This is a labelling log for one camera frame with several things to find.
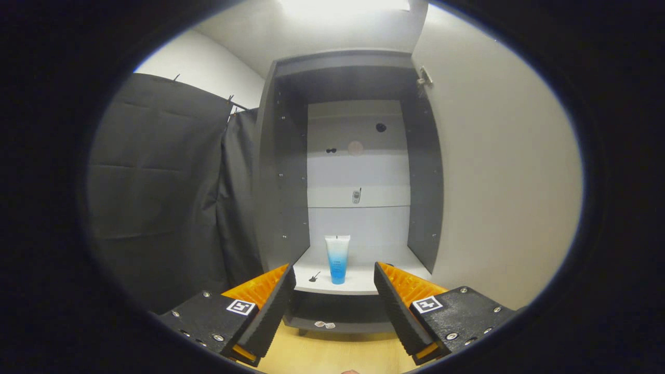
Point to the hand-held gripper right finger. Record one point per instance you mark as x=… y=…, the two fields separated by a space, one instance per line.
x=402 y=317

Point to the black backdrop cloth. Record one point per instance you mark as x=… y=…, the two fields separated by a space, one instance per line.
x=156 y=197

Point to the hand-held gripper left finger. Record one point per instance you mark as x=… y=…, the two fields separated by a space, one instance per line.
x=270 y=317

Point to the white cabinet shelf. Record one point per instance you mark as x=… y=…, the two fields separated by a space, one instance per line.
x=363 y=278

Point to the dark grey cabinet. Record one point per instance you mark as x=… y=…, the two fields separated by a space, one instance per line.
x=280 y=171

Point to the blue white tube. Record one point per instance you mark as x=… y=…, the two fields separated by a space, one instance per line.
x=337 y=259

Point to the large ceiling light panel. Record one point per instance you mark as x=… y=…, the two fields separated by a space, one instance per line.
x=343 y=5

